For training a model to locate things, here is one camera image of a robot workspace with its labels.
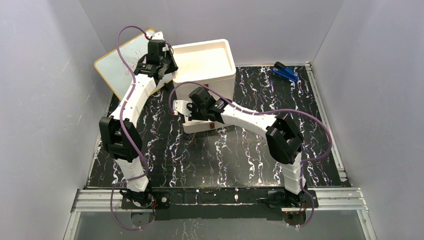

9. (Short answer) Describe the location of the white bottom organizer drawer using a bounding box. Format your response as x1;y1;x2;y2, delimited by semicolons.
182;115;233;134

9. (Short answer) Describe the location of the white plastic drawer organizer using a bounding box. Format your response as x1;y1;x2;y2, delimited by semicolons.
172;39;236;100

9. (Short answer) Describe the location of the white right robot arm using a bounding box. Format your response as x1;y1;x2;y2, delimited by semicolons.
173;87;306;195

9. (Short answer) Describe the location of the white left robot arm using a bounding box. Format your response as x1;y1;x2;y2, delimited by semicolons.
99;38;178;194

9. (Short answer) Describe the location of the yellow framed whiteboard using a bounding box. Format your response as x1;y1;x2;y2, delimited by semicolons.
94;29;175;101

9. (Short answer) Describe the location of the blue black stapler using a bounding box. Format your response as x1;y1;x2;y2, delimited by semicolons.
271;61;299;83

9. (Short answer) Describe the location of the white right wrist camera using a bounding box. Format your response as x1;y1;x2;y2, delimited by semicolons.
172;99;192;117

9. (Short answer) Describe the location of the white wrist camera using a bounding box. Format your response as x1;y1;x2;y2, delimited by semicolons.
172;99;192;117
150;31;165;41

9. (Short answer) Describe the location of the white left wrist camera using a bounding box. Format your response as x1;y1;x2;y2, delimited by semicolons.
150;31;165;41

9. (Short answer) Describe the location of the aluminium frame rail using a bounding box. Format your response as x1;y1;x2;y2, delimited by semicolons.
71;187;369;213

